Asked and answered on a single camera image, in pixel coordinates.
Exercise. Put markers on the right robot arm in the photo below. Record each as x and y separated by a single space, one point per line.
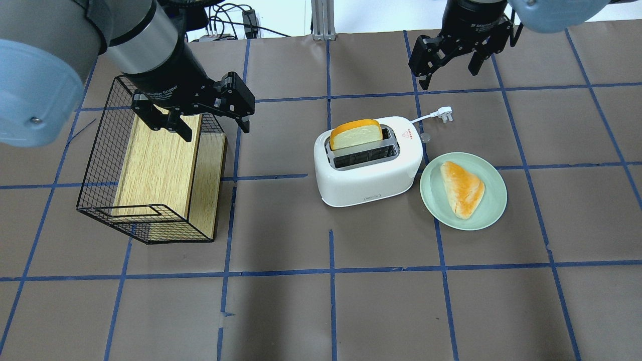
546 17

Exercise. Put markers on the bread slice in toaster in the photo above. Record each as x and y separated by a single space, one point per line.
355 133

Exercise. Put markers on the triangular bread on plate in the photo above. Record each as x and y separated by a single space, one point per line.
464 190

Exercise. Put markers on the aluminium frame post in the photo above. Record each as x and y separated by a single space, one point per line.
323 20

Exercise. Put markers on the wooden box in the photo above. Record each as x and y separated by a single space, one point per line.
168 189

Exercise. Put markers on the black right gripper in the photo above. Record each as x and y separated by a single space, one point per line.
474 22

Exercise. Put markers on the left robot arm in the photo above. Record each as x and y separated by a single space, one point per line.
49 47

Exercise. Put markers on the black wire basket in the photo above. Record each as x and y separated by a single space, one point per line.
101 178

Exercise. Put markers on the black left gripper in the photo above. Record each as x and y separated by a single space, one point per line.
173 70

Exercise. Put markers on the light green plate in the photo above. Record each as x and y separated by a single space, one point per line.
493 203

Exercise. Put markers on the white toaster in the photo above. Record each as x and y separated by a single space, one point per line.
372 171

